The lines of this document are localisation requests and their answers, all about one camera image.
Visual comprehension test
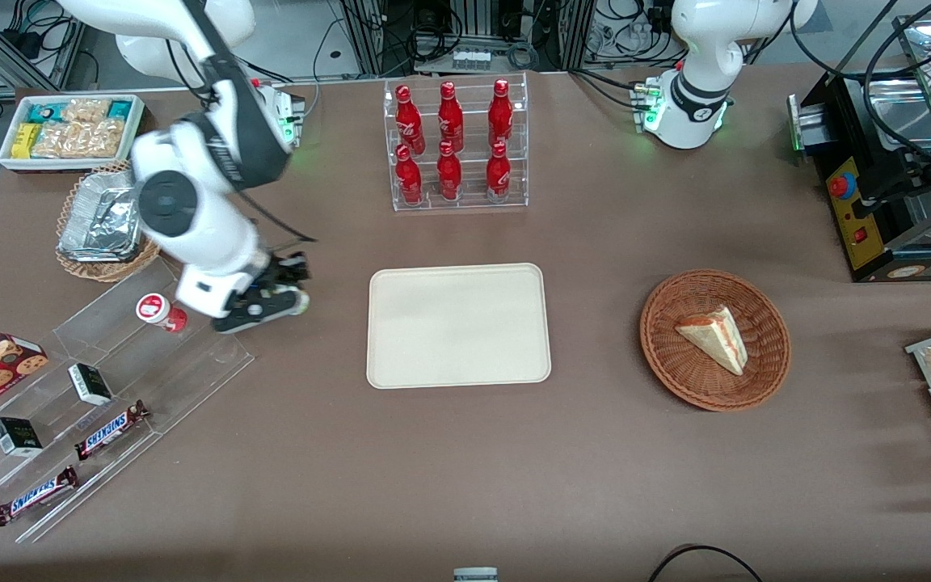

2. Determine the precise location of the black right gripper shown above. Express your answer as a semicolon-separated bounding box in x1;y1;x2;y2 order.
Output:
252;251;311;297

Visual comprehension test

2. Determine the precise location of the red gum bottle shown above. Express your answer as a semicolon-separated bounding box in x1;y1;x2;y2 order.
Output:
136;293;189;335

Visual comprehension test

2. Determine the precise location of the beige rectangular tray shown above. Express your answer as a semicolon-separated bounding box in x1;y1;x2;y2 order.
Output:
366;263;553;390

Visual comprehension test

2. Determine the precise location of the white snack tray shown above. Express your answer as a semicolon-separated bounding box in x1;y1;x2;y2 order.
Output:
0;94;146;174

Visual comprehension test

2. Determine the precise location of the black machine with yellow panel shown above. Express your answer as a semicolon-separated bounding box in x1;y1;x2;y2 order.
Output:
787;69;931;283

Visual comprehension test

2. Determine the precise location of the clear acrylic tiered stand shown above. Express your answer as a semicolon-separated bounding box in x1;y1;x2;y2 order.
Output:
0;257;257;545

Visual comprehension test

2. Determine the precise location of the red cola bottle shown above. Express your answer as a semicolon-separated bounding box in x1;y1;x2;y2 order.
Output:
436;81;466;154
487;78;515;150
436;141;464;202
394;144;424;206
394;84;426;156
485;141;512;203

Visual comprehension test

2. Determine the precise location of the light tan wicker basket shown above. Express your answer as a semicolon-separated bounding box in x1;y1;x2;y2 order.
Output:
55;158;164;283

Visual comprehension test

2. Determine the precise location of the silver foil container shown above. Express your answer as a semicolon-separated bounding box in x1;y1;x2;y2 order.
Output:
58;169;145;264

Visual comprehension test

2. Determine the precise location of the clear acrylic bottle rack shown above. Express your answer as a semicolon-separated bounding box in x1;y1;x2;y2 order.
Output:
382;72;530;213

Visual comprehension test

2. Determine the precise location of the wrapped triangle sandwich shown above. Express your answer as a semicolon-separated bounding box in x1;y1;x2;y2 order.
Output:
674;305;750;377

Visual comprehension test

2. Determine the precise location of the small black box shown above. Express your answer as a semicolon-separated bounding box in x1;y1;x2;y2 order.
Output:
67;363;114;407
0;416;44;458

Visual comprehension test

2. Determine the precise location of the Snickers bar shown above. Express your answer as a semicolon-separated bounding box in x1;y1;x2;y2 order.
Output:
74;399;150;462
0;465;80;528

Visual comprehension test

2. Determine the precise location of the clear cracker bag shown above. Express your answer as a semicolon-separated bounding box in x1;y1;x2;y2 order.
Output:
60;98;113;124
32;119;126;160

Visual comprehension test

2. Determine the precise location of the round dark brown wicker basket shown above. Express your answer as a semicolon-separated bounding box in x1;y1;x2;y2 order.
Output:
639;268;792;413

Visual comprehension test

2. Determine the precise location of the yellow snack pack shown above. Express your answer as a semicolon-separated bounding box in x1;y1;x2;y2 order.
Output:
11;122;41;160

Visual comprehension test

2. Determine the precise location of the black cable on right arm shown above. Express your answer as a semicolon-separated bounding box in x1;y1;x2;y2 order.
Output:
165;0;319;244

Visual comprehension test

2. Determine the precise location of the aluminium frame rack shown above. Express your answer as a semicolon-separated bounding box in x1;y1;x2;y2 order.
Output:
339;0;597;78

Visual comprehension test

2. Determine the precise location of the black cable loop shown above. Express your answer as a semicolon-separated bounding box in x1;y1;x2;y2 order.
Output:
647;545;766;582

